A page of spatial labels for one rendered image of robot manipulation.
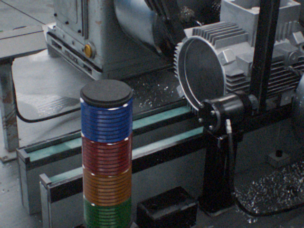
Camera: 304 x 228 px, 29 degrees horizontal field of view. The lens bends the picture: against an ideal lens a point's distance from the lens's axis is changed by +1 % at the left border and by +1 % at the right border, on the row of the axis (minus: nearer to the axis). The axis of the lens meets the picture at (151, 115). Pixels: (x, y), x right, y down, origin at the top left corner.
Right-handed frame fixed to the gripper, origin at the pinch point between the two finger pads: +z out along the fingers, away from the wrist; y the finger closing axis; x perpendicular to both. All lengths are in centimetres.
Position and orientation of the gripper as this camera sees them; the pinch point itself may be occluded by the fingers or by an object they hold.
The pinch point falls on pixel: (172, 26)
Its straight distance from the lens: 117.0
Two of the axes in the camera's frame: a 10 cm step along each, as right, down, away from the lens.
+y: -5.5, -4.3, 7.2
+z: 3.9, 6.3, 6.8
